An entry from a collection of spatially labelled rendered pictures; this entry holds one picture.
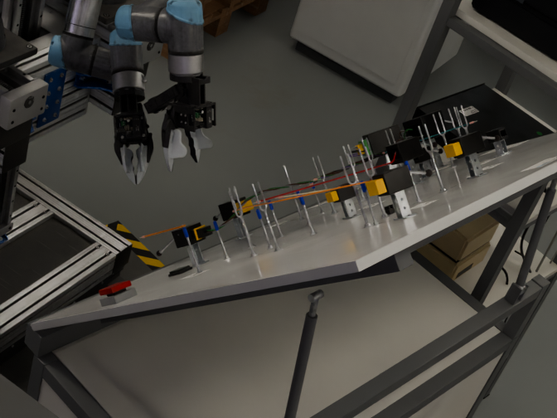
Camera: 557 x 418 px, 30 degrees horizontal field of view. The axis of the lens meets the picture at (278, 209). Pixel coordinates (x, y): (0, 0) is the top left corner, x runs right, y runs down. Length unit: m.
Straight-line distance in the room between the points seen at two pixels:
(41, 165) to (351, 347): 1.97
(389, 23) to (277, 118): 0.75
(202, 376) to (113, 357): 0.21
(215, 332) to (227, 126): 2.30
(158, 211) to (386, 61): 1.64
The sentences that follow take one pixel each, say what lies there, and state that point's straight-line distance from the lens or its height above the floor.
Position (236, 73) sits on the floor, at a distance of 5.18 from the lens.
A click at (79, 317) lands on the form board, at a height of 1.02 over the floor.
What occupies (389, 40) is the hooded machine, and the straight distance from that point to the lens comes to 5.22.
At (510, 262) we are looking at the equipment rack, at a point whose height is 0.66.
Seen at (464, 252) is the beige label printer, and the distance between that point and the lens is 3.16.
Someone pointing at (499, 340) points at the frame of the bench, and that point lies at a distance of 2.90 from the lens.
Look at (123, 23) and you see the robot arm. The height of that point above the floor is 1.49.
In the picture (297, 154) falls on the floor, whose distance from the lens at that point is 4.72.
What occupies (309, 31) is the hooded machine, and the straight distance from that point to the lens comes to 5.42.
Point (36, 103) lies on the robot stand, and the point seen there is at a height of 1.07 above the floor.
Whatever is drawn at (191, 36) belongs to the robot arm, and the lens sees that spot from 2.18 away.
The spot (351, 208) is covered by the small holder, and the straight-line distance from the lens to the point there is 2.22.
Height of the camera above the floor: 2.57
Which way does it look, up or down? 36 degrees down
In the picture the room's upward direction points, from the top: 19 degrees clockwise
